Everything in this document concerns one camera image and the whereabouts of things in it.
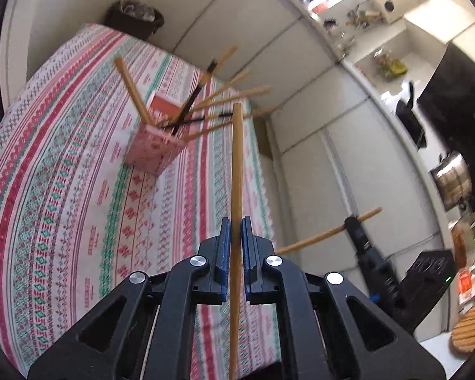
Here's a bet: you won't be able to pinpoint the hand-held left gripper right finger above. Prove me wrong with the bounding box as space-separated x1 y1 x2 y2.
241 216 448 380

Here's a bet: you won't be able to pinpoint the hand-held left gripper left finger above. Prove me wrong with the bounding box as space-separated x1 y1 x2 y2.
28 216 232 380

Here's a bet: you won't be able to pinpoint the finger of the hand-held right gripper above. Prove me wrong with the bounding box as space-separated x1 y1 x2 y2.
344 216 405 318

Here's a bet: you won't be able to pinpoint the light wooden chopstick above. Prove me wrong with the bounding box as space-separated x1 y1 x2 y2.
276 207 383 255

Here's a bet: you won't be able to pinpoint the pale bamboo chopstick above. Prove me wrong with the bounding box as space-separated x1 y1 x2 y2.
230 104 244 380

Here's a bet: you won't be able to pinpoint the pink patterned box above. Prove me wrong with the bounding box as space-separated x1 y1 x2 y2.
124 93 187 177

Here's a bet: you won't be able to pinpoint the bunch of chopsticks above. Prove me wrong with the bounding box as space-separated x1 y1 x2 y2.
114 45 283 143

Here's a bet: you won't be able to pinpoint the orange packet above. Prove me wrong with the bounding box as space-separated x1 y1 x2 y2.
457 269 475 303

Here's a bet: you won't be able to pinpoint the woven wooden mat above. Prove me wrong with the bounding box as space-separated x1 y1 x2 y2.
451 297 475 353

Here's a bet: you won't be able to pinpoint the steel steamer pot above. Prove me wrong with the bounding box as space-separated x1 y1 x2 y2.
429 151 473 211

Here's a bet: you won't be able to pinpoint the black wok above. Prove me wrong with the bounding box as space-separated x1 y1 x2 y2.
394 81 428 149

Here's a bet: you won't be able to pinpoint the striped patterned tablecloth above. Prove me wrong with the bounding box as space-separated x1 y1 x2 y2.
0 24 286 377

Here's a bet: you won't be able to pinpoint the white lower kitchen cabinets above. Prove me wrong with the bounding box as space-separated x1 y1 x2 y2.
135 0 448 341

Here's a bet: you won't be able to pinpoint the white kitchen cabinets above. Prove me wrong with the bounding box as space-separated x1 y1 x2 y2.
135 0 448 341
404 8 475 44

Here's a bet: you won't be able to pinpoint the black range hood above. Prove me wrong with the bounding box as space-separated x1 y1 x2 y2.
417 41 475 191

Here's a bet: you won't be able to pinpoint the yellow snack bag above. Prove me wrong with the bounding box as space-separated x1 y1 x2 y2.
374 49 408 78

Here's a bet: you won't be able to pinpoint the dark brown trash bin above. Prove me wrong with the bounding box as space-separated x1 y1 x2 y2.
105 0 165 40

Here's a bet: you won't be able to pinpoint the white upper kitchen cabinets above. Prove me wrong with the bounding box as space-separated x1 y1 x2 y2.
404 8 475 44

